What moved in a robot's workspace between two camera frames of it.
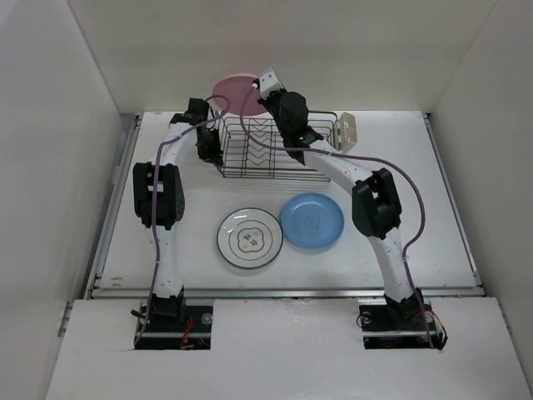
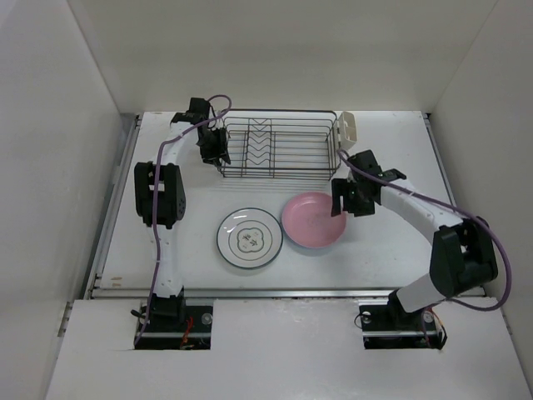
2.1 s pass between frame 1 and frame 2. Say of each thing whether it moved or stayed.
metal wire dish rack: stayed
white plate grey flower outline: stayed
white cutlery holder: stayed
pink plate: moved
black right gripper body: moved
